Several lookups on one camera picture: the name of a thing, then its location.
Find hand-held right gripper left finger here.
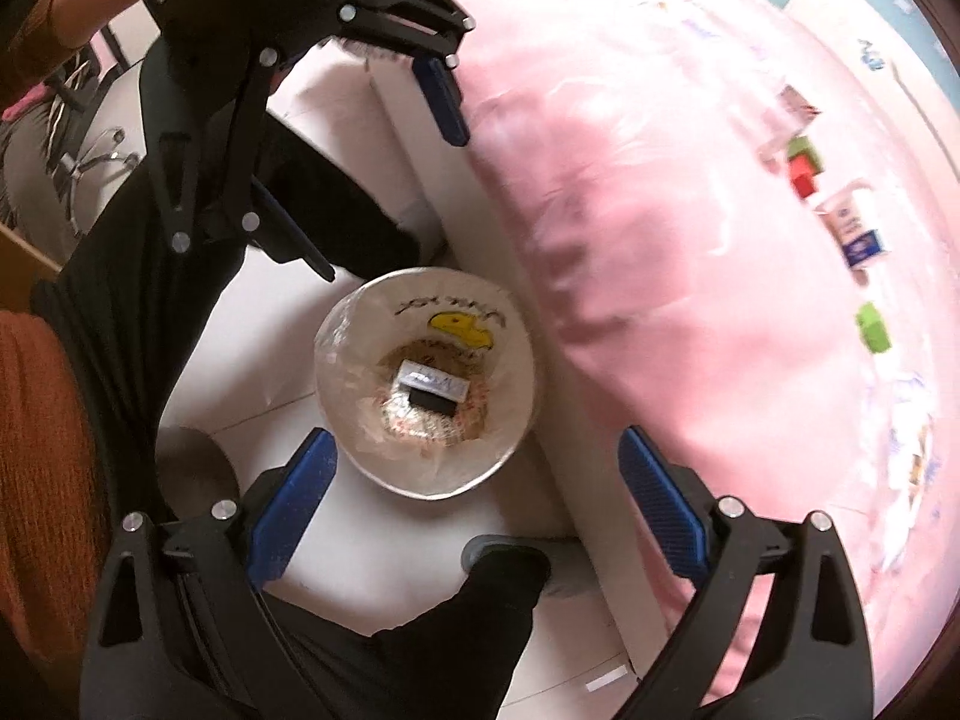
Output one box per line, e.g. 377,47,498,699
79,427,338,720

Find red wooden block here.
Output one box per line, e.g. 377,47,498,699
787,159,822,200

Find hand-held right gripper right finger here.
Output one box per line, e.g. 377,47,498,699
615,426,878,720

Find white trash bin with liner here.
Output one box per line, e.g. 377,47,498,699
313,267,537,500

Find person's black trouser leg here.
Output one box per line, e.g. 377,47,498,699
30,116,425,533
262,540,552,720

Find pale flower print pillow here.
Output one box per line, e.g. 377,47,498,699
784,0,953,166

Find grey slipper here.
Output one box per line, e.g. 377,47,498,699
461,535,593,597

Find crumpled white printed wrappers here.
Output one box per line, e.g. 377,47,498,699
870,375,946,496

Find black and white small box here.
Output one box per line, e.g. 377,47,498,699
394,360,472,417

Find white and blue packet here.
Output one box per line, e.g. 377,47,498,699
817,180,897,271

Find small brown white box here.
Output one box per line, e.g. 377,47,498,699
772,86,822,132

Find pink floral blanket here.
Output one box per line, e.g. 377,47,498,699
427,0,957,698

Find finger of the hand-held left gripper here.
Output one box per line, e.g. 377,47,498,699
142,46,337,284
334,0,477,149

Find office chair chrome base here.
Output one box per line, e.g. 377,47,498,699
0,37,151,241

